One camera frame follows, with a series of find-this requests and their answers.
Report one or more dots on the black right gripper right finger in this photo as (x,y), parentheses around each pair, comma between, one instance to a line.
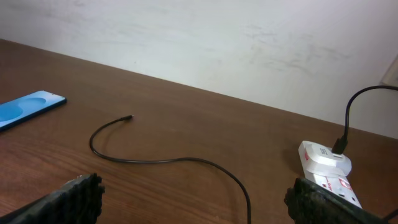
(308,203)

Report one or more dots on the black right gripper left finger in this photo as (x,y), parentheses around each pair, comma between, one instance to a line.
(79,201)

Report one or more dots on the blue Samsung Galaxy smartphone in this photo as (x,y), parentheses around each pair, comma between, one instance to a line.
(27,107)

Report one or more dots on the white USB charger plug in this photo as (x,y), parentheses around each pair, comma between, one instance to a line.
(321,161)

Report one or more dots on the white power strip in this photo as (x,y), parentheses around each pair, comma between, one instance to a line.
(339,186)

